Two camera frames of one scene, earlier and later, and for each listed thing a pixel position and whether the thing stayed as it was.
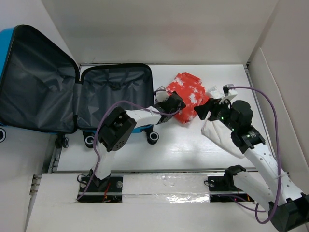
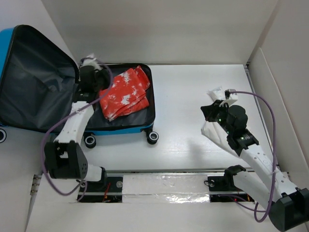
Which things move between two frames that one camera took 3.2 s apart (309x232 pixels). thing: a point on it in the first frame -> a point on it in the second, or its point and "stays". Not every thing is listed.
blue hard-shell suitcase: [41, 91] stays
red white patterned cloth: [191, 91] -> [126, 94]
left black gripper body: [161, 103] -> [104, 82]
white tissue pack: [216, 93] stays
